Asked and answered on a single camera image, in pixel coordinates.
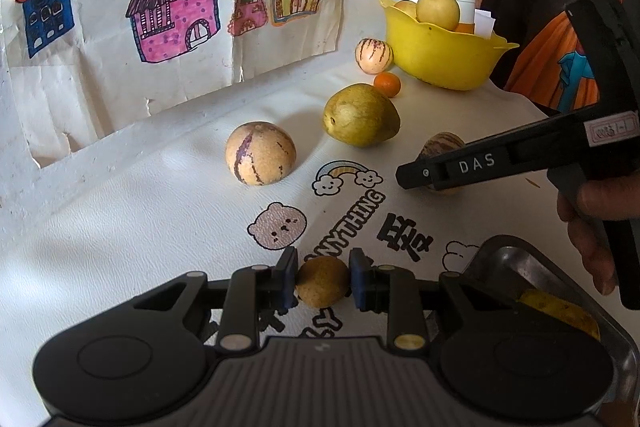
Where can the white paper roll in bowl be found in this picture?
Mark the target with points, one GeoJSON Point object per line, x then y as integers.
{"type": "Point", "coordinates": [484, 23]}

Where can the small orange tangerine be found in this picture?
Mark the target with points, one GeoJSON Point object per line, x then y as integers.
{"type": "Point", "coordinates": [387, 83]}

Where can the houses drawing paper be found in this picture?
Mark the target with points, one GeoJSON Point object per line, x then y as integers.
{"type": "Point", "coordinates": [110, 62]}

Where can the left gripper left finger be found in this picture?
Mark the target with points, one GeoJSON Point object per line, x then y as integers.
{"type": "Point", "coordinates": [252, 300]}

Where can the yellow fruit in tray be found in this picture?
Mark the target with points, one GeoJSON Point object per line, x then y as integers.
{"type": "Point", "coordinates": [562, 310]}

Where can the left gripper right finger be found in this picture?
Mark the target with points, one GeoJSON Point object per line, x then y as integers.
{"type": "Point", "coordinates": [395, 292]}

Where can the right hand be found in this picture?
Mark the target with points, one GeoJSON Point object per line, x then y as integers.
{"type": "Point", "coordinates": [606, 200]}

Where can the metal tray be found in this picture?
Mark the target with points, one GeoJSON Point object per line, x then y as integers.
{"type": "Point", "coordinates": [510, 265]}

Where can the white printed table cloth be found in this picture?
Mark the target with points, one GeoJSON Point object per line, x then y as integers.
{"type": "Point", "coordinates": [157, 199]}

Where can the finger of the right gripper with das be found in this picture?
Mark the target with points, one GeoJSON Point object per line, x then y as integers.
{"type": "Point", "coordinates": [541, 145]}

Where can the large striped beige melon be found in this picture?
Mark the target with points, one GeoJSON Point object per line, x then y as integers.
{"type": "Point", "coordinates": [260, 153]}

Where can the yellow plastic bowl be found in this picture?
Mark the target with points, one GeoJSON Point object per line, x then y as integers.
{"type": "Point", "coordinates": [445, 59]}

